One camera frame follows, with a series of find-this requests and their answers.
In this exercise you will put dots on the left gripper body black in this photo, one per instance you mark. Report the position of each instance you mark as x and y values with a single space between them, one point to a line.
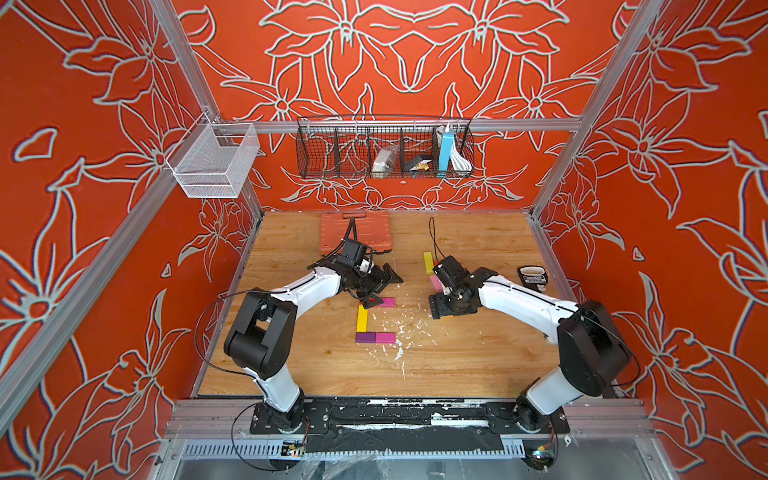
364 284

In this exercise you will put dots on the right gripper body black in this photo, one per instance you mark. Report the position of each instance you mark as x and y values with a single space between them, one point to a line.
446 304

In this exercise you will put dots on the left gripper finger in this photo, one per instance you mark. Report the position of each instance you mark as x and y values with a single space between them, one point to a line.
387 274
370 301

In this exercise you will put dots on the small magenta block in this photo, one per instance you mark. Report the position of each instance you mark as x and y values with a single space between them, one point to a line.
388 302

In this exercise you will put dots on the long yellow block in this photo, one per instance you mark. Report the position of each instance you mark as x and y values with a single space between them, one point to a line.
362 320

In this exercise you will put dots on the purple small block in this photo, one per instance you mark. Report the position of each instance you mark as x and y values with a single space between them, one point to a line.
366 337

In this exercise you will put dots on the magenta long block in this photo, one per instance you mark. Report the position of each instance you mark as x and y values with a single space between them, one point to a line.
385 338

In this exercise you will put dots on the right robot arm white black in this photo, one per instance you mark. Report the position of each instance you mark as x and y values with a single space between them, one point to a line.
592 352

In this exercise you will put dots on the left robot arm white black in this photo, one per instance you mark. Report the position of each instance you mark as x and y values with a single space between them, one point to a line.
260 339

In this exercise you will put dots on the pink long block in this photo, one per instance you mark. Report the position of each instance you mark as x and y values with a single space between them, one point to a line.
436 283

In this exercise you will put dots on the yellow-green block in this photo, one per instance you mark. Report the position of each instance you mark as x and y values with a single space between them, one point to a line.
428 262

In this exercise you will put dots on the orange plastic tool case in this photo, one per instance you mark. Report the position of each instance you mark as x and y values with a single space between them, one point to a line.
371 228

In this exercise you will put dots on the black remote-like tool strip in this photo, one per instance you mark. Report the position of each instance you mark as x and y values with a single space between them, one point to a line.
533 277

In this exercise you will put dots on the grey packet in basket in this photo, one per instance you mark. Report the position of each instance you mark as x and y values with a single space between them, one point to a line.
384 162

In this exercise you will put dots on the black item in basket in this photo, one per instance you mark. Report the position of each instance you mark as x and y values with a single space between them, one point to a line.
417 165

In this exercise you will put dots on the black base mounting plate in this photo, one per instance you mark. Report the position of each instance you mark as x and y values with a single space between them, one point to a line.
409 425

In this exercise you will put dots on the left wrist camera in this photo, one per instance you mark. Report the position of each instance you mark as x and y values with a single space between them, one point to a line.
352 253

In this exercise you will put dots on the black wire wall basket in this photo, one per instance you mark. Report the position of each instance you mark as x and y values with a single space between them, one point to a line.
381 147

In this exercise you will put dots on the clear plastic wall bin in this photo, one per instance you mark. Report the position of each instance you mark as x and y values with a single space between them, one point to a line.
211 163

